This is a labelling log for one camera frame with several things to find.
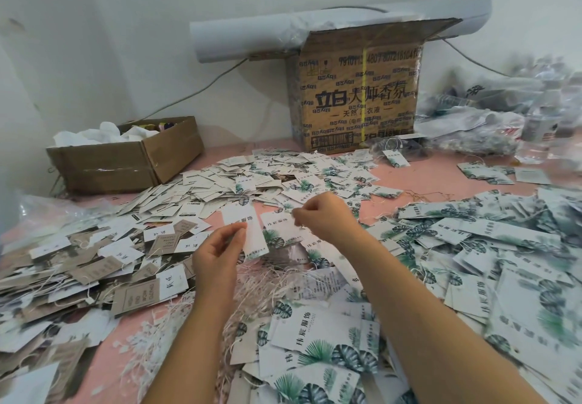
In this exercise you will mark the single white leaf print tag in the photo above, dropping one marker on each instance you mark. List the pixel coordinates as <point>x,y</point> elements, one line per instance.
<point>247,228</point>

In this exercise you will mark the white roll in plastic wrap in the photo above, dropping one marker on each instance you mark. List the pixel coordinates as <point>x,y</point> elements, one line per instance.
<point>247,33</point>

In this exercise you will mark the white crumpled material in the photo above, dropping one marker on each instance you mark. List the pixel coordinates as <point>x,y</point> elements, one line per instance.
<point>102,133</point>

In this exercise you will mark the heap of clear plastic bags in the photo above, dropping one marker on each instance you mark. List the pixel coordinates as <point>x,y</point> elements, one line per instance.
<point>500,117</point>

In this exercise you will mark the pile of brown white tags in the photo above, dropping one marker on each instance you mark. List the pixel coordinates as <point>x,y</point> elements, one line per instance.
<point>73,276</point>

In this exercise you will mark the small open cardboard box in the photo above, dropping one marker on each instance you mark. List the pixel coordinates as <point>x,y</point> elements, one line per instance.
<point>123,153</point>

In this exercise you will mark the person's left hand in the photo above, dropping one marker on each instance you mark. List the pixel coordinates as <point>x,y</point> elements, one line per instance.
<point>218,258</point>

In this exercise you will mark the heap of small tags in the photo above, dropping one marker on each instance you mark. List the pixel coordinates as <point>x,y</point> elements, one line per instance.
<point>250,176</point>

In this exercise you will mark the large printed cardboard box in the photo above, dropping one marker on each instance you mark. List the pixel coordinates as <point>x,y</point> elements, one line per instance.
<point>356,94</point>

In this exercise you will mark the clear plastic bag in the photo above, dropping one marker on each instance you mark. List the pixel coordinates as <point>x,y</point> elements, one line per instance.
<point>45,210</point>

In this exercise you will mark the person's left forearm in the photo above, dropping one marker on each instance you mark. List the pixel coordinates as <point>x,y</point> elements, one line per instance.
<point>186,354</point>

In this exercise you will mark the person's right hand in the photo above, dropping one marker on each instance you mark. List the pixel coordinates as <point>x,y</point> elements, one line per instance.
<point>327,217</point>

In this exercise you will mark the person's right forearm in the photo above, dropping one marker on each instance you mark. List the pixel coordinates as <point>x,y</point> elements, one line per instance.
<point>436,326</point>

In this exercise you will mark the pile of green leaf tags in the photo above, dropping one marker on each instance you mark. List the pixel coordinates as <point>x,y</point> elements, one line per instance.
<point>487,272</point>

